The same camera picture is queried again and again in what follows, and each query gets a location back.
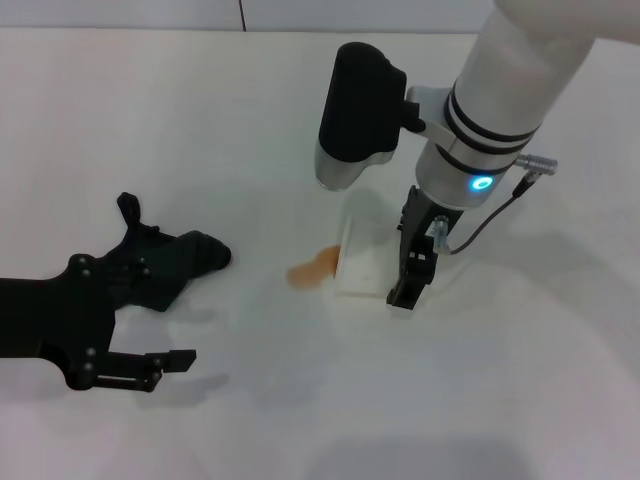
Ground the white paper cup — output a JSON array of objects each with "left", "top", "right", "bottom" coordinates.
[{"left": 333, "top": 188, "right": 407, "bottom": 300}]

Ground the dark blue rag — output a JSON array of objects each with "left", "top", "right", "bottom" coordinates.
[{"left": 102, "top": 191, "right": 233, "bottom": 314}]

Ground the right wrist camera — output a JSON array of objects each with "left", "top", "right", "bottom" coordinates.
[{"left": 313, "top": 41, "right": 454, "bottom": 193}]

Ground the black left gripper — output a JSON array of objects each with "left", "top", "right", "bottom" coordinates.
[{"left": 0, "top": 252, "right": 198, "bottom": 394}]

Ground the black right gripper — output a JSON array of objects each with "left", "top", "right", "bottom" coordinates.
[{"left": 384, "top": 184, "right": 467, "bottom": 310}]

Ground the brown liquid stain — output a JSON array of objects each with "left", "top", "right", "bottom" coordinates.
[{"left": 286, "top": 244, "right": 344, "bottom": 291}]

